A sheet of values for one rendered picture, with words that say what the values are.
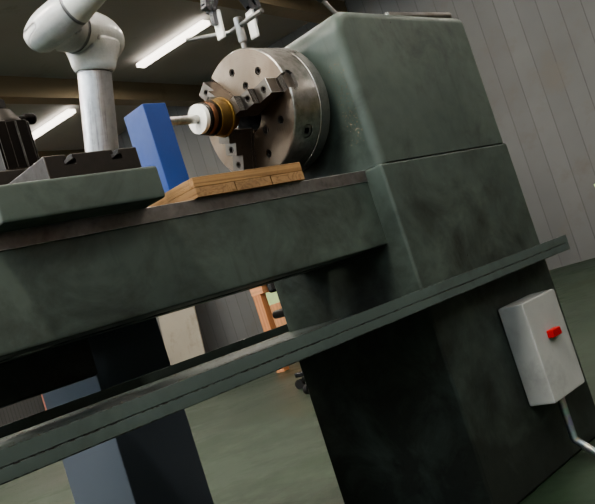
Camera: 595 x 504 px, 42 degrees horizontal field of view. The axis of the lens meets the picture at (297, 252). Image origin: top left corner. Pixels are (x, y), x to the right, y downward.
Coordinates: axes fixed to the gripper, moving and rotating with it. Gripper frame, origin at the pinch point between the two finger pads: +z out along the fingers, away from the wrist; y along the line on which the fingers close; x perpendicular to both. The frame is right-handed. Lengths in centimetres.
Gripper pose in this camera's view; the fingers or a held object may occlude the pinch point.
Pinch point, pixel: (237, 29)
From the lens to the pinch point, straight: 199.9
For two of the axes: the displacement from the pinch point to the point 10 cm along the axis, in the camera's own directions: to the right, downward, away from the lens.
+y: -7.6, 2.0, -6.2
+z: 2.3, 9.7, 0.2
